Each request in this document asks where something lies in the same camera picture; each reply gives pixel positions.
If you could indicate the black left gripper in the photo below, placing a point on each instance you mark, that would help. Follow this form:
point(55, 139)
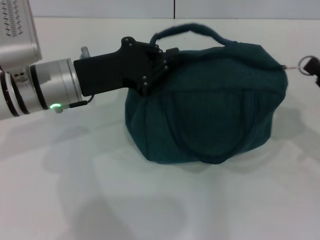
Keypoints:
point(112, 72)

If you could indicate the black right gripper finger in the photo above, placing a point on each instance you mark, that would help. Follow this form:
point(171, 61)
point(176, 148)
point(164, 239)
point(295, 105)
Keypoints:
point(317, 82)
point(311, 66)

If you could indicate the dark teal fabric bag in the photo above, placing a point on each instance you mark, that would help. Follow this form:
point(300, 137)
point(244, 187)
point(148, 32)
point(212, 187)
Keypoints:
point(207, 105)

